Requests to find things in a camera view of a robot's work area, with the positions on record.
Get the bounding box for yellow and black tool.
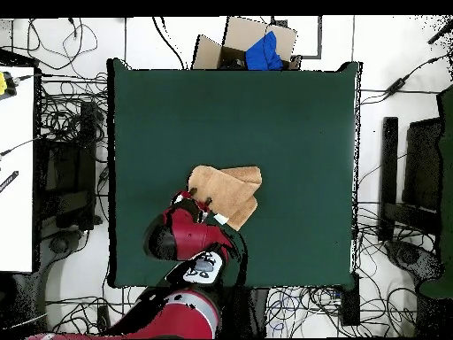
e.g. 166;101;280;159
0;70;19;101

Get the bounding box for black long beam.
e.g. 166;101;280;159
377;116;400;243

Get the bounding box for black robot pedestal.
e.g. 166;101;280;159
220;286;271;339

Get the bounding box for black power strip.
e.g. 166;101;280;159
340;272;361;327
96;305;112;339

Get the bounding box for brown cardboard box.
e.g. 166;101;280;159
190;15;302;71

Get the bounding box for tan terry towel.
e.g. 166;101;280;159
186;165;264;232

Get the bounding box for black round pedestal foot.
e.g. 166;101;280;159
47;229;84;256
383;239;445;282

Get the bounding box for blue cloth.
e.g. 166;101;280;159
244;30;284;71

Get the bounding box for dark green table cloth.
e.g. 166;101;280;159
106;58;363;289

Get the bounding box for black equipment stand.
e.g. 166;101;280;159
35;100;100;231

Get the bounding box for black looped cable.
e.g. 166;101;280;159
10;17;99;72

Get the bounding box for white desk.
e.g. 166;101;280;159
0;65;36;274

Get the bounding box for black and blue cable tangle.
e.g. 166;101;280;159
265;285;344;338

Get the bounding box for black rod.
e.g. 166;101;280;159
426;17;453;45

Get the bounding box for black flat bar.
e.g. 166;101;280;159
0;170;19;194

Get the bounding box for black power adapter with cable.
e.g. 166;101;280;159
359;49;453;105

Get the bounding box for green draped cloth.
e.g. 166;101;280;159
418;83;453;300

